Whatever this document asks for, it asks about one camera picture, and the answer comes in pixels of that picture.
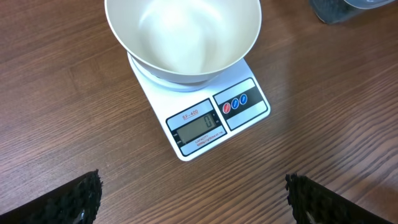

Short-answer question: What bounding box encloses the clear plastic container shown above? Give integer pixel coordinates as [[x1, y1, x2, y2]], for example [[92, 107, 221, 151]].
[[308, 0, 395, 24]]

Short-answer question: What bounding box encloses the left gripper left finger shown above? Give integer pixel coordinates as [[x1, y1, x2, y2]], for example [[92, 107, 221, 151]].
[[1, 170, 103, 224]]

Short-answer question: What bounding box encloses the white round bowl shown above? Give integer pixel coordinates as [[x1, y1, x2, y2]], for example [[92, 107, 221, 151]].
[[104, 0, 262, 83]]

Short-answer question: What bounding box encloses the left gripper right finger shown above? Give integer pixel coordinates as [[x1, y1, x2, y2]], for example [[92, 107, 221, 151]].
[[285, 173, 394, 224]]

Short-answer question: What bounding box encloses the white digital kitchen scale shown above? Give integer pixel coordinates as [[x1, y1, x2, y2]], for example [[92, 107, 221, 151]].
[[127, 55, 271, 161]]

